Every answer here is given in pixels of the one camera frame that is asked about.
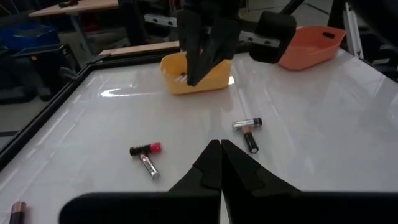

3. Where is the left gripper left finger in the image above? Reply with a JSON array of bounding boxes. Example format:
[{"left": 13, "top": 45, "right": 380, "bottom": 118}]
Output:
[{"left": 169, "top": 139, "right": 223, "bottom": 192}]

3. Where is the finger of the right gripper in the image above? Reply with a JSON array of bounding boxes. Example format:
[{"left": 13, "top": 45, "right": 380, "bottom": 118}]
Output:
[
  {"left": 194, "top": 20, "right": 240, "bottom": 85},
  {"left": 177, "top": 11, "right": 208, "bottom": 87}
]

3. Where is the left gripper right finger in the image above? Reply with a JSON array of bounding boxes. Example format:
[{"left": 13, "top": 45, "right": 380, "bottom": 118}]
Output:
[{"left": 221, "top": 139, "right": 302, "bottom": 193}]

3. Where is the copper black battery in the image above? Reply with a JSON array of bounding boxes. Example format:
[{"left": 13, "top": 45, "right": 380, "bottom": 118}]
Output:
[
  {"left": 9, "top": 201, "right": 28, "bottom": 224},
  {"left": 242, "top": 126, "right": 259, "bottom": 155}
]

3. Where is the yellow plastic bin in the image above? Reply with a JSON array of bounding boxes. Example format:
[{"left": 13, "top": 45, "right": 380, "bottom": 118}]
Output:
[{"left": 160, "top": 51, "right": 233, "bottom": 96}]

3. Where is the orange plastic bin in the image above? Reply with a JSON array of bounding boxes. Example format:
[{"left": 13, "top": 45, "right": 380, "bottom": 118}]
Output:
[{"left": 277, "top": 25, "right": 347, "bottom": 72}]

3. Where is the light wooden table board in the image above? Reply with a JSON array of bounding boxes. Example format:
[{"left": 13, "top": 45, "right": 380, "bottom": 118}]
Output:
[{"left": 98, "top": 40, "right": 182, "bottom": 58}]

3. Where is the wooden room table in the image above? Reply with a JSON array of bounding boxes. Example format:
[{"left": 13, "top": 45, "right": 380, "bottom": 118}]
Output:
[{"left": 28, "top": 0, "right": 119, "bottom": 18}]

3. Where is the blue storage crate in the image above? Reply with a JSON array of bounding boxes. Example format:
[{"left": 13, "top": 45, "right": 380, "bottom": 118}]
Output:
[{"left": 0, "top": 23, "right": 62, "bottom": 57}]

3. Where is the black aluminium table frame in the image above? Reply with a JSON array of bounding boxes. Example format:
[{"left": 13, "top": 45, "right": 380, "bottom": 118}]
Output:
[{"left": 0, "top": 43, "right": 187, "bottom": 171}]

